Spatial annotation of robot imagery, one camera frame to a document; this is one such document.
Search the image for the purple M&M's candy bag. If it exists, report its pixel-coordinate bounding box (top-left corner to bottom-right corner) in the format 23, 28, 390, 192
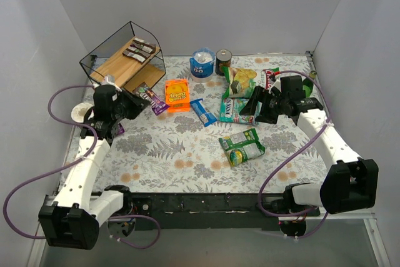
117, 124, 125, 135

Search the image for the floral table mat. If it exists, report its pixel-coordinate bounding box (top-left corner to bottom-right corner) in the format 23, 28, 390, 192
57, 54, 348, 194

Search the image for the dark tin can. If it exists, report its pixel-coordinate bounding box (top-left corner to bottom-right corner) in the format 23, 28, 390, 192
215, 49, 232, 76

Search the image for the wire and wood shelf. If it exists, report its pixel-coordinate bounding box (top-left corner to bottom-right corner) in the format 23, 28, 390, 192
79, 21, 167, 114

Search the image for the blue monster tissue roll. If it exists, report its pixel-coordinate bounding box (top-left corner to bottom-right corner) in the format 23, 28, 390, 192
189, 48, 215, 83

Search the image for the teal Fox's candy bag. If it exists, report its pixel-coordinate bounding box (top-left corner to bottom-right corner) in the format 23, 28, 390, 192
219, 98, 261, 125

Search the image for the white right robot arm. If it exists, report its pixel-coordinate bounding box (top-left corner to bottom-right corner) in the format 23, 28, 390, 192
240, 74, 379, 214

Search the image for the Chuba cassava chips bag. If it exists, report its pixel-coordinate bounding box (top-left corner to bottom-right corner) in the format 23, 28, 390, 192
222, 67, 279, 99

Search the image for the green Spring candy bag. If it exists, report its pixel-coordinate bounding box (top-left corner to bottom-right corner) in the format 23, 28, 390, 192
219, 128, 265, 167

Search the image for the green glass bottle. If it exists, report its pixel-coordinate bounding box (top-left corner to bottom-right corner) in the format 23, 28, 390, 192
302, 70, 317, 98

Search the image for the brown chocolate bar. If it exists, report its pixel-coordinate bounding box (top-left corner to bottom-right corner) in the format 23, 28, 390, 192
122, 49, 149, 63
131, 37, 156, 54

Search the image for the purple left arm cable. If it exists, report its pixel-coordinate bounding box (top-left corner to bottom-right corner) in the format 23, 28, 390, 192
2, 84, 162, 250

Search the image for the orange candy box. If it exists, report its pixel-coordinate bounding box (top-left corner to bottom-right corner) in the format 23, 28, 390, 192
165, 79, 191, 113

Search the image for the blue wafer bar wrapper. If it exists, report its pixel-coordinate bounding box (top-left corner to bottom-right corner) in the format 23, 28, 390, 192
190, 98, 217, 127

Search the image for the brown M&M's candy bag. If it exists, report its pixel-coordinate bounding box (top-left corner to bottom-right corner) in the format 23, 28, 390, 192
133, 82, 169, 116

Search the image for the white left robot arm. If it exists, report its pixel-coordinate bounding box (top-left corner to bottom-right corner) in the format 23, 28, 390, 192
39, 75, 149, 249

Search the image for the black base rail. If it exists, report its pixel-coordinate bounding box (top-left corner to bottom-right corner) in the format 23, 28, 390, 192
96, 190, 323, 233

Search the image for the dark patterned tissue roll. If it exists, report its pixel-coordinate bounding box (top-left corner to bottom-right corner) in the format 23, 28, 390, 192
71, 102, 94, 123

